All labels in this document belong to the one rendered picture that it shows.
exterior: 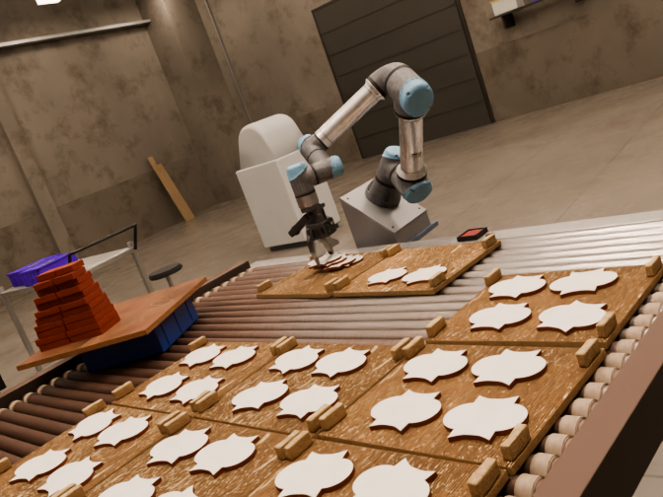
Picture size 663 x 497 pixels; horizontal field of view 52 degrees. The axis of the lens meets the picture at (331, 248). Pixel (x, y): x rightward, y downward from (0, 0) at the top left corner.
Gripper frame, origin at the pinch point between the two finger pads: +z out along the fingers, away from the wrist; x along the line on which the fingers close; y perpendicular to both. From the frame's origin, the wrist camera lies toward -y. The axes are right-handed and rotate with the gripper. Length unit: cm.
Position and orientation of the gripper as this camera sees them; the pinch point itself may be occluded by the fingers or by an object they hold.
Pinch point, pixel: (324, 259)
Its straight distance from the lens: 241.7
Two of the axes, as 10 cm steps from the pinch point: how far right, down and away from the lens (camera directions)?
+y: 8.1, -1.7, -5.5
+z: 3.3, 9.2, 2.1
